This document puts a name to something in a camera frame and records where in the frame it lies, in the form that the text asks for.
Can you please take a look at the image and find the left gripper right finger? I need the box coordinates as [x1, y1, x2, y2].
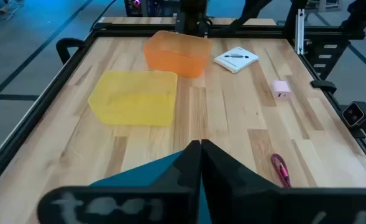
[201, 139, 366, 224]

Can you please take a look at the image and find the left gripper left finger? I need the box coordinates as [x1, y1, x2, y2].
[37, 139, 202, 224]

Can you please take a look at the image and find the pink pen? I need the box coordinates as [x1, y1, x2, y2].
[270, 153, 293, 189]

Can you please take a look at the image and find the pink charger cube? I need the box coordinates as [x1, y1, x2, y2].
[269, 80, 292, 100]

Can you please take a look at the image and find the white printed box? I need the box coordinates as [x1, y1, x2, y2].
[213, 46, 260, 74]

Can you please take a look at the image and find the teal plastic bin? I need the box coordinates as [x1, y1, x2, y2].
[89, 150, 213, 224]

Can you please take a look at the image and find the yellow translucent plastic bin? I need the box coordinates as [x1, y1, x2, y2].
[88, 70, 179, 127]

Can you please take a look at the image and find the orange translucent plastic bin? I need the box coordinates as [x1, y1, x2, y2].
[142, 30, 213, 78]

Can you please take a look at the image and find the black computer tower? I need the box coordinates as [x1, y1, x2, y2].
[124, 0, 183, 18]

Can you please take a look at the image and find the black aluminium table frame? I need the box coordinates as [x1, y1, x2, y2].
[0, 0, 366, 197]

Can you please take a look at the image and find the black table-level camera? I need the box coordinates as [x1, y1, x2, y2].
[341, 101, 366, 128]

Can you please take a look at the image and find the black frame bracket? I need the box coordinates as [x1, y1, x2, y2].
[309, 80, 337, 95]

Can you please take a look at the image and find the black clamp handle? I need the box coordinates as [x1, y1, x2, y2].
[55, 37, 87, 65]

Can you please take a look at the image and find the silver aluminium extrusion post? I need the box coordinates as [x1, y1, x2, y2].
[295, 8, 306, 56]

